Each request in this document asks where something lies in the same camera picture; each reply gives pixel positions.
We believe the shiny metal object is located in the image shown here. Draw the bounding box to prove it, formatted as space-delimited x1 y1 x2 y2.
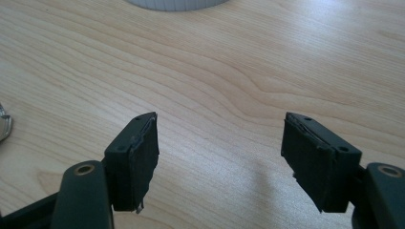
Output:
0 102 14 143

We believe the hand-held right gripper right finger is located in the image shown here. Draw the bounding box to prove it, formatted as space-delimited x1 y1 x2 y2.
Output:
280 112 363 214

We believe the white ribbed round container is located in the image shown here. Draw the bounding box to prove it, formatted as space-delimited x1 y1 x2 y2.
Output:
125 0 231 12

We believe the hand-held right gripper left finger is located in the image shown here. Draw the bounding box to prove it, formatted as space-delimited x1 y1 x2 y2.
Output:
103 111 160 215

